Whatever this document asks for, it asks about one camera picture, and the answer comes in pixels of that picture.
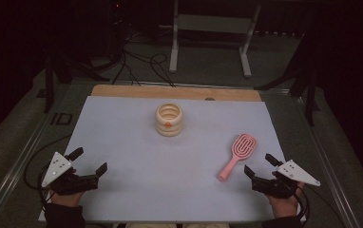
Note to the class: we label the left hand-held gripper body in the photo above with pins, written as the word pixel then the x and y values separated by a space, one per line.
pixel 57 167

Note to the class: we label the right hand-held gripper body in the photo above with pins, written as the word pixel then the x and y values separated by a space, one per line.
pixel 296 172

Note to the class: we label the pink hair brush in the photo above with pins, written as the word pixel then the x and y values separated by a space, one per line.
pixel 242 146

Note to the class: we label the cream ribbed cup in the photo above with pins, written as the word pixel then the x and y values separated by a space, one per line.
pixel 169 125

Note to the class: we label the person's left hand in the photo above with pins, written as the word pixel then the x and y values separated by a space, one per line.
pixel 67 199

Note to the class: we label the person's right hand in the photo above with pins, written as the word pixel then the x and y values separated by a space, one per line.
pixel 285 207

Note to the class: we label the pale blue table mat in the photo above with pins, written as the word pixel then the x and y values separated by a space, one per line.
pixel 157 177

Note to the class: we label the black stand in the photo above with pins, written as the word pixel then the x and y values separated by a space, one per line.
pixel 48 82
pixel 309 95

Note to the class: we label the dark equipment with red light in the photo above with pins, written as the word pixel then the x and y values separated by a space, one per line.
pixel 117 19

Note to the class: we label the white metal stand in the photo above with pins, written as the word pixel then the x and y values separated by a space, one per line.
pixel 213 23

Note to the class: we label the aluminium frame rail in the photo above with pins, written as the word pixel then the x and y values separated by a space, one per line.
pixel 328 171
pixel 15 167

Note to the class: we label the black floor bracket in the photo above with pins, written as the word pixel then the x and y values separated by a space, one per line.
pixel 61 118

